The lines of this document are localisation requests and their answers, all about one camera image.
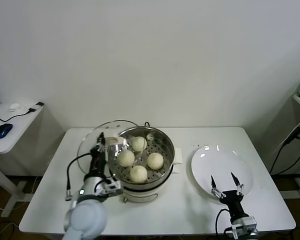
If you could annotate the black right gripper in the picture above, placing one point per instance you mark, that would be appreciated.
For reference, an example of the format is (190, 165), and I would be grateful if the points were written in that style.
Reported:
(233, 202)

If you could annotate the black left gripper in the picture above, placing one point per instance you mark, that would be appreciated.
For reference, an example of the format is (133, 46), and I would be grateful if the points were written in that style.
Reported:
(98, 162)

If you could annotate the glass pot lid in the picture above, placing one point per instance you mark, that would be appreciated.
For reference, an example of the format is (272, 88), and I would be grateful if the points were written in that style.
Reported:
(115, 140)

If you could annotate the white steamed baozi bun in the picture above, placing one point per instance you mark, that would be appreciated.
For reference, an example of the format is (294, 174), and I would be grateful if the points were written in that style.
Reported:
(155, 161)
(139, 143)
(126, 158)
(138, 173)

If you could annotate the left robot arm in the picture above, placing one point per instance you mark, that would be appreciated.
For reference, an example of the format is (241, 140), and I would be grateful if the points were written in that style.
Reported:
(87, 217)

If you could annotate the stainless steel steamer basket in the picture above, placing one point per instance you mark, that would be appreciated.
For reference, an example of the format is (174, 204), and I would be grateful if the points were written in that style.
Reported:
(165, 150)

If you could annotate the white round plate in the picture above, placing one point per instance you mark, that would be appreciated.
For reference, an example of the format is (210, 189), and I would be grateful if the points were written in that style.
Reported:
(215, 162)

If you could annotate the white electric cooker base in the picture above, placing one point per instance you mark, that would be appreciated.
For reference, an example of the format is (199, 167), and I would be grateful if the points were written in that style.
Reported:
(140, 196)

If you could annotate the white side desk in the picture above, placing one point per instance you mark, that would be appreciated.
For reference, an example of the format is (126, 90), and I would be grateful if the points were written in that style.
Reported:
(15, 125)

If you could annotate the small white crumpled object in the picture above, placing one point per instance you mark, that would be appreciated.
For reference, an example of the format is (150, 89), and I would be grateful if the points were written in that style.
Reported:
(15, 107)

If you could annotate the blue computer mouse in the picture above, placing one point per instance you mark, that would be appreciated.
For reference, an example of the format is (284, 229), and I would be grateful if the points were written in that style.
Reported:
(3, 130)

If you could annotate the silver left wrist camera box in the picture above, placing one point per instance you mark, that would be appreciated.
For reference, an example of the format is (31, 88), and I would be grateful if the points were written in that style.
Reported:
(111, 188)

